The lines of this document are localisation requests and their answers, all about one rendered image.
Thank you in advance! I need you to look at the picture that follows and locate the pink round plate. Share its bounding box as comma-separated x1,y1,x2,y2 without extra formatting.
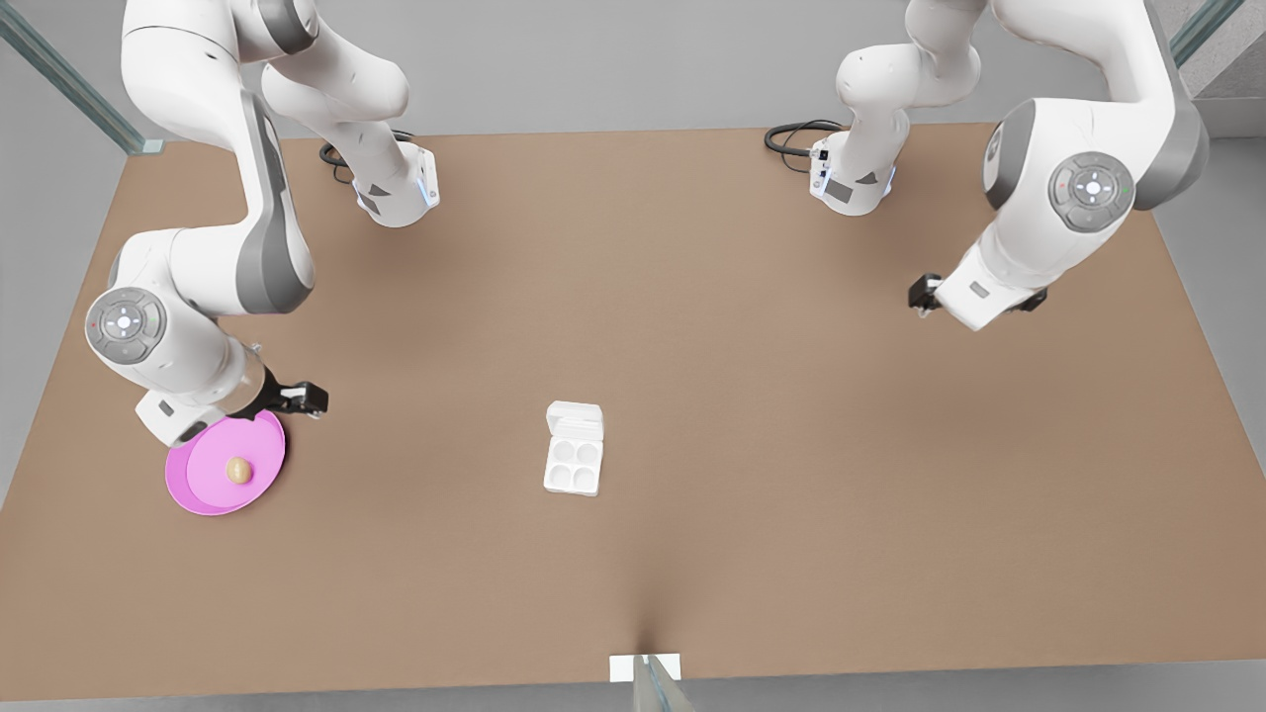
164,409,288,517

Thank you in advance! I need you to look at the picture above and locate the silver frame post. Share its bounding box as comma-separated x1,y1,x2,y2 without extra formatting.
0,5,165,156
1169,0,1247,68
609,654,695,712

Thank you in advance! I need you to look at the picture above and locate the white egg box lid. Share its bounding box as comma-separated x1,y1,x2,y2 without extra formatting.
546,400,605,443

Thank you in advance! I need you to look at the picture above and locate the black cable loop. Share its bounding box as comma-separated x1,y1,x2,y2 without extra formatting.
318,130,416,185
764,120,848,174

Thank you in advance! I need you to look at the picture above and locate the white egg box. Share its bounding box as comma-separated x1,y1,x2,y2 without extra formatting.
542,436,604,497

